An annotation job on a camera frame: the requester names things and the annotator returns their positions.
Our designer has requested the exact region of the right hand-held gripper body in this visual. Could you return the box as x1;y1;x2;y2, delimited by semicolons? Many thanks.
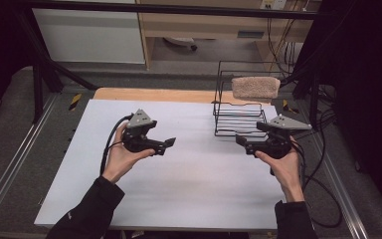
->
245;114;313;160

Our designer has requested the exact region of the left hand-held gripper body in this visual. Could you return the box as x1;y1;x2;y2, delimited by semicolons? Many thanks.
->
121;109;166;156

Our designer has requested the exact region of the black wire rack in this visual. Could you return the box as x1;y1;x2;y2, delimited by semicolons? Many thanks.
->
212;60;292;138

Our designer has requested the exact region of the brown towel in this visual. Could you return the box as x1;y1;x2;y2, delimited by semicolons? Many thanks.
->
231;76;282;101

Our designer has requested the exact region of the person's left hand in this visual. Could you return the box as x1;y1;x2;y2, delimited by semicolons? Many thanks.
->
101;121;156;184

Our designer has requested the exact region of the person's right hand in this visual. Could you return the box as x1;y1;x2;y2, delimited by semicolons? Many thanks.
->
254;136;305;203

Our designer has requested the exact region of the yellow black tape marker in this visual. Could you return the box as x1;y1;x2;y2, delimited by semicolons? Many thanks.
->
282;99;300;115
68;93;83;112

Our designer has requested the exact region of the office chair base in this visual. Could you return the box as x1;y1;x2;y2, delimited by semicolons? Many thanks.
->
162;36;199;52

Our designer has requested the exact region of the white cabinet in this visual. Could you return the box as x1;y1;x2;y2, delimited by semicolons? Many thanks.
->
30;0;146;65

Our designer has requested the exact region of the light wooden desk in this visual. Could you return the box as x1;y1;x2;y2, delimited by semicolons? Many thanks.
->
135;0;322;70

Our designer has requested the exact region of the white power strip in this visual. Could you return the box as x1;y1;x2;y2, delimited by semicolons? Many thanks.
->
259;0;287;11

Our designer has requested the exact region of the left hand-held gripper black cable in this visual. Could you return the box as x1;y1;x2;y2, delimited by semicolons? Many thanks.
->
98;114;134;176

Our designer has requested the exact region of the hand-held gripper black cable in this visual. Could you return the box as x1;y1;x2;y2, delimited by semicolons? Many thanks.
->
98;114;134;176
289;141;343;229

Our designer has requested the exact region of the aluminium floor rail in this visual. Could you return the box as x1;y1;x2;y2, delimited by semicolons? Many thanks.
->
0;94;59;227
306;128;370;239

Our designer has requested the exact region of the right hand-held gripper black cable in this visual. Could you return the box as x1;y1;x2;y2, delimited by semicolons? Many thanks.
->
289;141;343;229

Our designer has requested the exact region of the bundle of hanging cables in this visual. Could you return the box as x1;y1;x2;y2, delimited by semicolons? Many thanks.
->
266;0;312;79

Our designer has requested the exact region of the black metal frame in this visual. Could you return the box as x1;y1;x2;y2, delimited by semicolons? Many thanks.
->
11;0;337;124

